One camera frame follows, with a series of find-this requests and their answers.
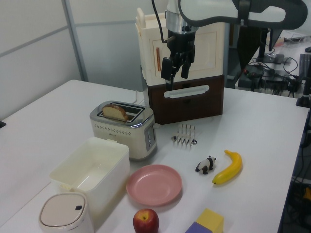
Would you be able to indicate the cream and chrome toaster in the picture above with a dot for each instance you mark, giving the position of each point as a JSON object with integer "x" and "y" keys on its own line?
{"x": 116, "y": 131}

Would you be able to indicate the cream cupboard box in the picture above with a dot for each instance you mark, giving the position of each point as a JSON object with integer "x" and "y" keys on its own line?
{"x": 209, "y": 48}

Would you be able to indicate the black monitor stand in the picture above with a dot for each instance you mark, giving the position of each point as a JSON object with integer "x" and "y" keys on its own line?
{"x": 269, "y": 58}

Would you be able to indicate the purple foam cube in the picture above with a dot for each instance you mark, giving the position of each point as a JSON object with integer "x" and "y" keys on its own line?
{"x": 196, "y": 228}

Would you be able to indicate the yellow foam cube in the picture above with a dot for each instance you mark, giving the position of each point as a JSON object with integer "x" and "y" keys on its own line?
{"x": 210, "y": 218}

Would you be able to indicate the red apple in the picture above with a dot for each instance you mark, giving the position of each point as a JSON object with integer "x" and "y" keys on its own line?
{"x": 145, "y": 222}

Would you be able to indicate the brown bread slice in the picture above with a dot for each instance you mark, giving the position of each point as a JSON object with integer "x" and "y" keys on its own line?
{"x": 114, "y": 112}

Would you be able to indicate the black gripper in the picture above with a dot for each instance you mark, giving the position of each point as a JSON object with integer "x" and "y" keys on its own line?
{"x": 182, "y": 41}

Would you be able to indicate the panda figurine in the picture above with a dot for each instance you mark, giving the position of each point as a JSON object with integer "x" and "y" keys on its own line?
{"x": 206, "y": 165}

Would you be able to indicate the yellow banana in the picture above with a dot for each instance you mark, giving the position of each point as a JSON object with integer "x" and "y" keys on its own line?
{"x": 233, "y": 167}

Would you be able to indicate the brown drawer cabinet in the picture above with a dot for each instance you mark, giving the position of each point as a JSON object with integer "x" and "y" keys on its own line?
{"x": 209, "y": 102}

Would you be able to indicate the white rectangular plastic container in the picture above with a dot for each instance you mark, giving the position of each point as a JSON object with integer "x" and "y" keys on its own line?
{"x": 109, "y": 174}

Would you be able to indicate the metal toast rack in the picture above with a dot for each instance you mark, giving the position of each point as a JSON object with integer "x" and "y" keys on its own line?
{"x": 183, "y": 138}

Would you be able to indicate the black clamp post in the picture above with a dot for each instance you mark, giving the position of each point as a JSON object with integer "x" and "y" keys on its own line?
{"x": 305, "y": 94}

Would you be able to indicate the pink plate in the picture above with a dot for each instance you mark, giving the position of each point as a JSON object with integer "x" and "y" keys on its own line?
{"x": 153, "y": 185}

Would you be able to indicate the small white lidded bin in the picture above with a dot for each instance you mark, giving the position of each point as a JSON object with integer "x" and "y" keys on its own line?
{"x": 60, "y": 211}

